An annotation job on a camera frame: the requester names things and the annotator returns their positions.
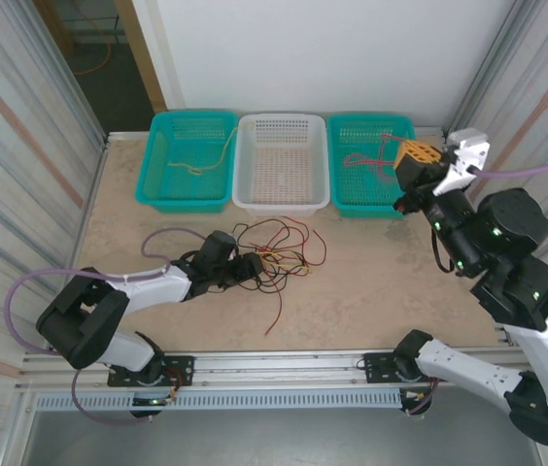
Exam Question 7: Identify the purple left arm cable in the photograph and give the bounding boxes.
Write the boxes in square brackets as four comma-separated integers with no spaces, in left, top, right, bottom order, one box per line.
[5,226,207,426]

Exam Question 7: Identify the white plastic basket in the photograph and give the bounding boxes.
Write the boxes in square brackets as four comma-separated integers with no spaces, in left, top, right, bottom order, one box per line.
[231,113,331,218]

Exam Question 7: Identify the wooden furniture piece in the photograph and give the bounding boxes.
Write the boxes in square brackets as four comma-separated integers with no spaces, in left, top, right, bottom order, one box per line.
[33,0,79,58]

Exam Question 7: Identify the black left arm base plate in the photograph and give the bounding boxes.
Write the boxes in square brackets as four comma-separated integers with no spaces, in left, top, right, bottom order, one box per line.
[107,355,195,388]

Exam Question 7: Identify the aluminium mounting rail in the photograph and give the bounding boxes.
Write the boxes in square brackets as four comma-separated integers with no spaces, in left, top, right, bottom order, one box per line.
[16,347,540,394]

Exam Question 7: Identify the right base power wires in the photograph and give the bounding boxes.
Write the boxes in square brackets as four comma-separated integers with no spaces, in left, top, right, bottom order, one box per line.
[402,376,443,404]

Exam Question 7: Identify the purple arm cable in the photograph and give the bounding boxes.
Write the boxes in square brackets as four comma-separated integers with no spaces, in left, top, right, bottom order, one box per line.
[402,154,548,417]
[5,226,207,426]

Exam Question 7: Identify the thin black cable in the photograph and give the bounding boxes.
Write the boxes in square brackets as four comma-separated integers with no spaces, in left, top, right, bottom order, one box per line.
[231,217,310,253]
[215,261,304,297]
[249,232,304,273]

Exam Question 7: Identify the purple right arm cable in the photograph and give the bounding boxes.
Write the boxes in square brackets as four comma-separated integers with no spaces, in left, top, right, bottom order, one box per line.
[402,154,548,417]

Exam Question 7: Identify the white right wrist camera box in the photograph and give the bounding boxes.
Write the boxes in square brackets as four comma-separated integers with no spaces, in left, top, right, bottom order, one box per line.
[431,127,493,198]

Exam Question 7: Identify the grey slotted cable duct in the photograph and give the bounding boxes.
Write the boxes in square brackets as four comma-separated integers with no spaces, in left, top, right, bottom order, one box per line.
[34,390,404,412]

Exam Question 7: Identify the base power wires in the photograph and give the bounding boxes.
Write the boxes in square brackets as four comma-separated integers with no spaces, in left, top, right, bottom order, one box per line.
[402,376,443,404]
[164,366,192,402]

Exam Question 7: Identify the thin yellow cable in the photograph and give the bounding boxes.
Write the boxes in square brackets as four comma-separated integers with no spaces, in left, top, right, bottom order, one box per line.
[167,120,256,177]
[256,248,313,277]

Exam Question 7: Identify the teal plastic basket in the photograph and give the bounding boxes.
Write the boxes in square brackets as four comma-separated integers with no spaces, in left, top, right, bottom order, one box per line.
[325,114,420,219]
[135,111,240,216]

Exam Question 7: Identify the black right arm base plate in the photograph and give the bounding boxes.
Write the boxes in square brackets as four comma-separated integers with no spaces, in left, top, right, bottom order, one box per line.
[363,351,452,384]

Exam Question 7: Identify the wooden door frame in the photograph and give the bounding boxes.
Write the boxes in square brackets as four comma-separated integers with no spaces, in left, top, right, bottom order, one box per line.
[113,0,167,112]

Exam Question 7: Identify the left base power wires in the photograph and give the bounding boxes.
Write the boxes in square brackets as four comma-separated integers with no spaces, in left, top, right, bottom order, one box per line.
[164,366,192,402]

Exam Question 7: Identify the black right wrist wire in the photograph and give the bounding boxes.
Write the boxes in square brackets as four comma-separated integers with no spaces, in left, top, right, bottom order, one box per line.
[429,226,456,274]

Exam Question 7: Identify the orange floor cable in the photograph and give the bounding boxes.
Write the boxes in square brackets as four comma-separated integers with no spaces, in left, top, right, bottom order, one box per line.
[72,42,116,77]

